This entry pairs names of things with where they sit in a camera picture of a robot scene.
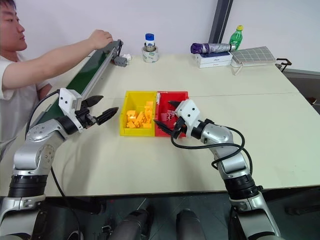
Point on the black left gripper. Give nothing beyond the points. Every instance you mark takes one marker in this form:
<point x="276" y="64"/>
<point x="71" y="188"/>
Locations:
<point x="86" y="120"/>

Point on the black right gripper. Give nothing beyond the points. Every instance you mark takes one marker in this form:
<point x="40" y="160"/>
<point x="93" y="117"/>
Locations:
<point x="180" y="128"/>

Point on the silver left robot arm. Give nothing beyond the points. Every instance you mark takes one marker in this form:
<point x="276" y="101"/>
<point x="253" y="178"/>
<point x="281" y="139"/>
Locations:
<point x="32" y="155"/>

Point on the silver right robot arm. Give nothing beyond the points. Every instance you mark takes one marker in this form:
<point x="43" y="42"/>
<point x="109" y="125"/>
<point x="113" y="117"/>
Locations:
<point x="232" y="165"/>

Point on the person's right forearm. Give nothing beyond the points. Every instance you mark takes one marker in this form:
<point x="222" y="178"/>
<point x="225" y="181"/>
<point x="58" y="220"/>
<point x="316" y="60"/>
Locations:
<point x="55" y="60"/>

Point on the green conveyor belt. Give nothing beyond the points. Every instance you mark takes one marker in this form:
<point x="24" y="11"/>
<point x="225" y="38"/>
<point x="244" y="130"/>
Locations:
<point x="92" y="62"/>

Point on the person's right hand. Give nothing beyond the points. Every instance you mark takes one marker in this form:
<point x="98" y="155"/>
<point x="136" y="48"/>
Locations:
<point x="101" y="38"/>

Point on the red building block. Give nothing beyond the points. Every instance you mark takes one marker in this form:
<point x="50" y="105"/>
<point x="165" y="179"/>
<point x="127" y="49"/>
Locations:
<point x="164" y="116"/>

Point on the red plastic bin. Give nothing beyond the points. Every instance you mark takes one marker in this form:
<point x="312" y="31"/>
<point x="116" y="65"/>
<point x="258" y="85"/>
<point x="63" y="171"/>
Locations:
<point x="172" y="96"/>

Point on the yellow building block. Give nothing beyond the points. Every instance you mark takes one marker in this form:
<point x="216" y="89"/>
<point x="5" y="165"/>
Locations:
<point x="140" y="119"/>
<point x="131" y="124"/>
<point x="131" y="115"/>
<point x="149" y="108"/>
<point x="147" y="123"/>

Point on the yellow plastic bin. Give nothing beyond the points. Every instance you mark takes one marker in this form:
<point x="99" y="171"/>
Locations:
<point x="130" y="100"/>

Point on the crumpled white paper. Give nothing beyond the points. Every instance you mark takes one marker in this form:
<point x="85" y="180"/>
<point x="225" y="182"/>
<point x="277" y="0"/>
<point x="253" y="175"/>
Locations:
<point x="127" y="56"/>

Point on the white tape roll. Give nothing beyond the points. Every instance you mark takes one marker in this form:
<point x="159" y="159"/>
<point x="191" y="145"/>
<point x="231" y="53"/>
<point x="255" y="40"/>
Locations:
<point x="150" y="56"/>

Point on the white flat carton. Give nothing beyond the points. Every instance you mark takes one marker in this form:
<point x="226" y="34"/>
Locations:
<point x="215" y="63"/>
<point x="213" y="56"/>

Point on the white bottle with blue cap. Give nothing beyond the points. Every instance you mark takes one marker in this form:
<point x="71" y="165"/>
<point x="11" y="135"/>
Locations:
<point x="150" y="41"/>

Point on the purple folded umbrella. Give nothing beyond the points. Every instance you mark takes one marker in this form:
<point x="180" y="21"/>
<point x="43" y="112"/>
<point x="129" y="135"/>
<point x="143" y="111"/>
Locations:
<point x="212" y="47"/>

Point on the checkered grey pouch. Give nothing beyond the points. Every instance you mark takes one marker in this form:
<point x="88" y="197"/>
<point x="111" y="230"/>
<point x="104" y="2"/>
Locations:
<point x="252" y="55"/>

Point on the green plastic bottle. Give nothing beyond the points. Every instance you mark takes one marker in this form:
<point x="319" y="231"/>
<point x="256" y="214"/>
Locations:
<point x="236" y="37"/>

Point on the dark rounded shape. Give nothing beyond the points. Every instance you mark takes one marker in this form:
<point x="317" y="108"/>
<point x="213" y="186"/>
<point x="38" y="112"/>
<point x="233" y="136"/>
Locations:
<point x="132" y="225"/>
<point x="190" y="225"/>

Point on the person in white t-shirt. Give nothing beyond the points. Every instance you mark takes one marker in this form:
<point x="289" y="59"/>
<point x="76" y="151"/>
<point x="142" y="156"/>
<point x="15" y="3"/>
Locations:
<point x="12" y="30"/>

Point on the black clamp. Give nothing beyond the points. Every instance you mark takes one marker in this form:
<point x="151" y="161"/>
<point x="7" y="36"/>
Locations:
<point x="283" y="62"/>

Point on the grey side table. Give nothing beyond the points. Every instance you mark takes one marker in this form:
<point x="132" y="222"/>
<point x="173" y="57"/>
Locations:
<point x="303" y="82"/>

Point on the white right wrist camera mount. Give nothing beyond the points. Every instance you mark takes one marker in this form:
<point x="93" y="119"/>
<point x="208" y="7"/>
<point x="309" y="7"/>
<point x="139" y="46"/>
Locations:
<point x="188" y="112"/>

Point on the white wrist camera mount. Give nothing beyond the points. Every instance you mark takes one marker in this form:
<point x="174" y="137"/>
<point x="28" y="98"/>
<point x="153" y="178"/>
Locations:
<point x="66" y="98"/>
<point x="188" y="112"/>

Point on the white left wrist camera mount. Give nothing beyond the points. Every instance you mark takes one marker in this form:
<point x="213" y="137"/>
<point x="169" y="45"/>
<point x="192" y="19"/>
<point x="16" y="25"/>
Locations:
<point x="66" y="98"/>

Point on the grey metal post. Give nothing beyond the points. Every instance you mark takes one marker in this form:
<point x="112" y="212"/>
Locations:
<point x="221" y="20"/>

